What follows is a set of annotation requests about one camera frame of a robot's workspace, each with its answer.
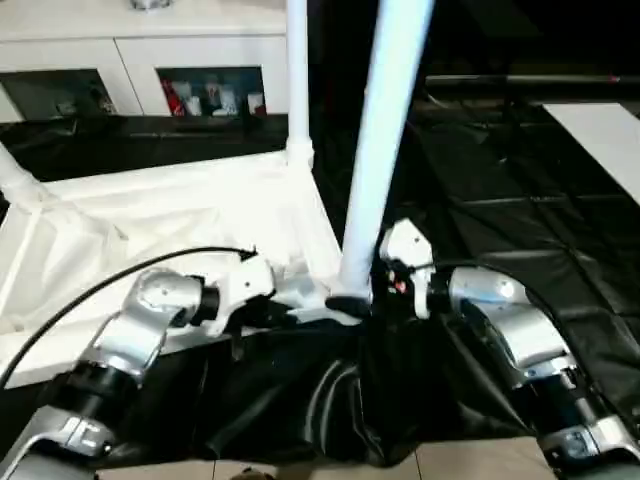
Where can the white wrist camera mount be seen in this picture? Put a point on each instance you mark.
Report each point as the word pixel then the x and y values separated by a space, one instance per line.
pixel 240 285
pixel 405 245

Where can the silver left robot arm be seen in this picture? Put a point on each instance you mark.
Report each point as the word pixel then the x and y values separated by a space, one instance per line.
pixel 130 340

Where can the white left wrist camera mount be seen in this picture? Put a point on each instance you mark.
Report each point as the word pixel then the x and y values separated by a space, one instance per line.
pixel 240 285

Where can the black plastic mat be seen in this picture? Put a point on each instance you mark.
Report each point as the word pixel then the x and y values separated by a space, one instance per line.
pixel 560 260

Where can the shiny crumpled foil item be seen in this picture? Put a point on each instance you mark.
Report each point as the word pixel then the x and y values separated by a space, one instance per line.
pixel 152 4

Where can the white cabinet with glass doors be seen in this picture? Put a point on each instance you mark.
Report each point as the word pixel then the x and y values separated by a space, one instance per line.
pixel 120 45

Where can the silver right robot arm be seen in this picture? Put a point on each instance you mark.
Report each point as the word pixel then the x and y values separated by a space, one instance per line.
pixel 510 340

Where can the white board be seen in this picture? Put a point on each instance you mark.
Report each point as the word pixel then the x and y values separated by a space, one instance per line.
pixel 600 140

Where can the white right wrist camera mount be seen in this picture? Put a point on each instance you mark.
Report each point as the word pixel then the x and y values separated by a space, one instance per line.
pixel 405 245

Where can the white plastic table leg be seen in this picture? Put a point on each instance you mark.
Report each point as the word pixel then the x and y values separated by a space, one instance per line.
pixel 385 130
pixel 15 180
pixel 297 80

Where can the white plastic table top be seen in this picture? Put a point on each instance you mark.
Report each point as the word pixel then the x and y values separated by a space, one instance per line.
pixel 120 220

